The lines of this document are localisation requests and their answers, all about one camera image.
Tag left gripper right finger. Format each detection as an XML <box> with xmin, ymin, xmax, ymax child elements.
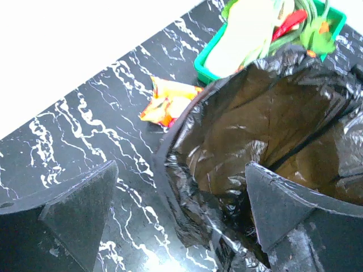
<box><xmin>245</xmin><ymin>162</ymin><xmax>362</xmax><ymax>271</ymax></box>

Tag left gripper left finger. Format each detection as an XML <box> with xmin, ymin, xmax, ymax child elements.
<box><xmin>1</xmin><ymin>160</ymin><xmax>119</xmax><ymax>271</ymax></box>

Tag black trash bag roll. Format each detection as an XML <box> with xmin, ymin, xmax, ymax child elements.
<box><xmin>154</xmin><ymin>45</ymin><xmax>362</xmax><ymax>271</ymax></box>

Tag orange snack packet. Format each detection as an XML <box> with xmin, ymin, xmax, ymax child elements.
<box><xmin>140</xmin><ymin>76</ymin><xmax>204</xmax><ymax>128</ymax></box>

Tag green leafy vegetable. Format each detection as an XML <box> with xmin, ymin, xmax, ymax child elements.
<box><xmin>222</xmin><ymin>1</ymin><xmax>335</xmax><ymax>56</ymax></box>

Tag yellow white napa cabbage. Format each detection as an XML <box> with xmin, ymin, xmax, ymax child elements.
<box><xmin>204</xmin><ymin>1</ymin><xmax>283</xmax><ymax>78</ymax></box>

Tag red chili pepper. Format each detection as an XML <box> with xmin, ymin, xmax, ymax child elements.
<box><xmin>272</xmin><ymin>9</ymin><xmax>307</xmax><ymax>41</ymax></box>

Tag green plastic basket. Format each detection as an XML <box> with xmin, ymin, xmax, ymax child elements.
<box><xmin>194</xmin><ymin>1</ymin><xmax>347</xmax><ymax>84</ymax></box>

